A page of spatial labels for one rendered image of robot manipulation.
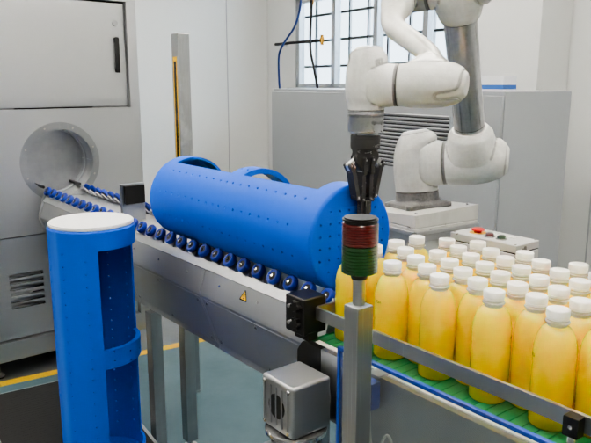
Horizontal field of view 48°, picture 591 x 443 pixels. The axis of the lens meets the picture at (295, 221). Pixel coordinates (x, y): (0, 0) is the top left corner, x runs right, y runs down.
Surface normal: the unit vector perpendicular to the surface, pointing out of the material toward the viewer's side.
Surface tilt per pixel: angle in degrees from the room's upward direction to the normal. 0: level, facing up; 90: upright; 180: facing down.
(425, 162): 86
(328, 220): 90
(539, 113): 90
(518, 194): 90
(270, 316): 70
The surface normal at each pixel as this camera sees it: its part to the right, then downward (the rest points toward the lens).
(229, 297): -0.74, -0.21
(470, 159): -0.25, 0.55
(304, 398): 0.62, 0.16
